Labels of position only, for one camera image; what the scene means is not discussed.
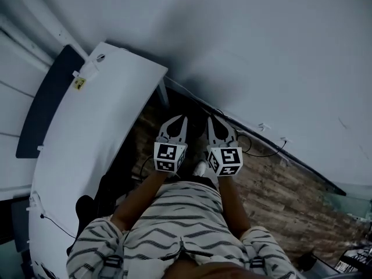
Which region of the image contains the glass panel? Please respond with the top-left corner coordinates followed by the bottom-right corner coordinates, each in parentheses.
top-left (322, 181), bottom-right (372, 220)

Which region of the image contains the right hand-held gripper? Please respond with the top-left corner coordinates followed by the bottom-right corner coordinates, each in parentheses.
top-left (206, 115), bottom-right (244, 177)

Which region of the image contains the white desk leg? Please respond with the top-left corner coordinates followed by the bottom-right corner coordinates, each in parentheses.
top-left (155, 78), bottom-right (171, 109)

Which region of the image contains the striped white shirt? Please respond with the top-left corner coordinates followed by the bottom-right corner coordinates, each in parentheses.
top-left (66, 180), bottom-right (296, 279)

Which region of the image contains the person's white shoe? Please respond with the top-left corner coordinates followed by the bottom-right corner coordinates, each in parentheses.
top-left (192, 160), bottom-right (209, 177)

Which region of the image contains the black office chair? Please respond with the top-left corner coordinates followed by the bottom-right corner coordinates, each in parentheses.
top-left (66, 173), bottom-right (128, 255)

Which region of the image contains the person's right forearm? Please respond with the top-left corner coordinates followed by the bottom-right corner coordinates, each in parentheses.
top-left (217, 174), bottom-right (252, 239)

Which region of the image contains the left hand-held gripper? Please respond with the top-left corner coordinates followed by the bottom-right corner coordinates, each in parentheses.
top-left (153, 115), bottom-right (189, 173)

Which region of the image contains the person's left forearm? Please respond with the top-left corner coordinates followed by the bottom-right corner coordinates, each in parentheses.
top-left (112, 170), bottom-right (172, 231)

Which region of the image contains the grey harness strap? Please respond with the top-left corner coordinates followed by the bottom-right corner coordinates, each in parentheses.
top-left (98, 237), bottom-right (126, 279)
top-left (246, 242), bottom-right (271, 279)

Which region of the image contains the black floor cable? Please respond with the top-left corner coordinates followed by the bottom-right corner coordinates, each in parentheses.
top-left (214, 109), bottom-right (291, 158)

